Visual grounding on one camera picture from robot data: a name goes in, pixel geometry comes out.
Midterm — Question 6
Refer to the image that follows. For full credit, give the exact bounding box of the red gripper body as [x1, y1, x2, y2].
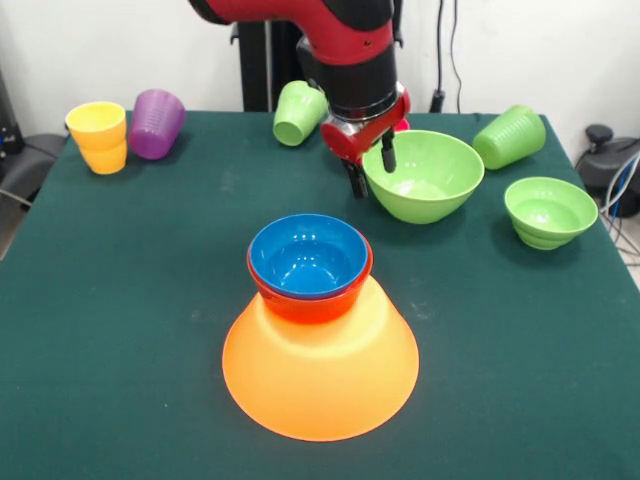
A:
[320, 89, 413, 167]

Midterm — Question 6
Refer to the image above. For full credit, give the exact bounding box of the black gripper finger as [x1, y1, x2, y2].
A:
[380, 132, 397, 175]
[340, 159, 370, 200]

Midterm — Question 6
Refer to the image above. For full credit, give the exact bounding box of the blue ribbed bowl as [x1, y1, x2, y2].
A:
[248, 213, 370, 295]

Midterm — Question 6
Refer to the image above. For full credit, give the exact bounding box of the red bowl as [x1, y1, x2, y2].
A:
[246, 234, 375, 325]

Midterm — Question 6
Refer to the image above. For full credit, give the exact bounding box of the large orange bowl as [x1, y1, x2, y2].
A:
[222, 274, 420, 443]

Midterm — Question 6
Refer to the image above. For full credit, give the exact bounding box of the yellow ribbed cup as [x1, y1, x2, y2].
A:
[66, 101, 128, 175]

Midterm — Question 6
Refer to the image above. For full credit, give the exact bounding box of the large green bowl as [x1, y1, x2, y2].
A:
[361, 129, 486, 225]

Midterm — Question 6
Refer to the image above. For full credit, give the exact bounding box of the green ribbed cup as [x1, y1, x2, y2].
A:
[272, 80, 329, 147]

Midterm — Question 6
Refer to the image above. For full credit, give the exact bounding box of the green smooth cup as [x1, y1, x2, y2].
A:
[471, 103, 547, 171]

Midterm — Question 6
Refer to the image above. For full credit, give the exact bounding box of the small green ribbed bowl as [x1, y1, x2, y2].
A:
[503, 176, 599, 251]

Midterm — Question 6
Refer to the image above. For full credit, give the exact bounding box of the purple cup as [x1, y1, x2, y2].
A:
[128, 88, 187, 161]

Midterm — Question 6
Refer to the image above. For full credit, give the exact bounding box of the black chair base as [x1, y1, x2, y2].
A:
[0, 64, 81, 201]
[574, 123, 640, 219]

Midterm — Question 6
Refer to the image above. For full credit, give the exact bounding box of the dark green tablecloth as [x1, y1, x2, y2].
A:
[0, 109, 640, 480]

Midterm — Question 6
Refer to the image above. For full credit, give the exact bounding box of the black wall cable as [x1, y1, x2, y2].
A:
[429, 0, 464, 115]

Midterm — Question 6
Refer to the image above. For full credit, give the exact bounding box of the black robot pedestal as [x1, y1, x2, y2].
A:
[230, 0, 404, 114]

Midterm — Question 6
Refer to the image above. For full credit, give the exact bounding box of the tangle of floor cables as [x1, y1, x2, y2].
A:
[597, 149, 640, 261]

